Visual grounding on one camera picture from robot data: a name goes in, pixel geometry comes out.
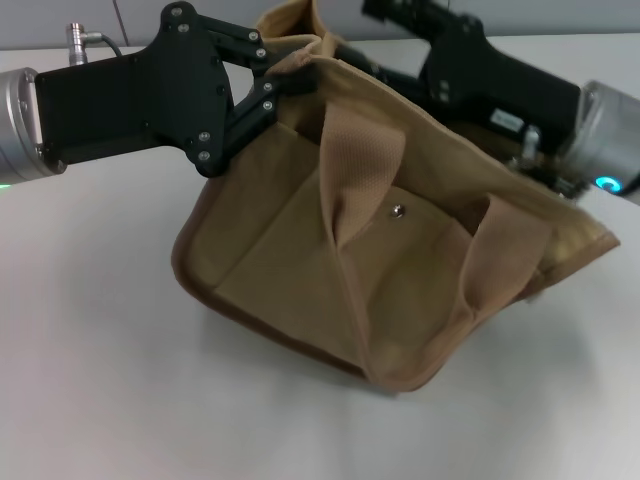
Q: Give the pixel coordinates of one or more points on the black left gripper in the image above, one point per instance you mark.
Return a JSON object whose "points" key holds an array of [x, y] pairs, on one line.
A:
{"points": [[140, 100]]}

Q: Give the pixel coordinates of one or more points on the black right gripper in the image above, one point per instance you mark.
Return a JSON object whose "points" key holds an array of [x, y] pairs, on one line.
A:
{"points": [[490, 85]]}

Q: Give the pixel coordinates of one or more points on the khaki canvas food bag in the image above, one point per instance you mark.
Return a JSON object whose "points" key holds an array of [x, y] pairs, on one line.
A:
{"points": [[350, 250]]}

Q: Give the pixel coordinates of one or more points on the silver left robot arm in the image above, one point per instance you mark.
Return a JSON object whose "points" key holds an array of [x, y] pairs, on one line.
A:
{"points": [[17, 125]]}

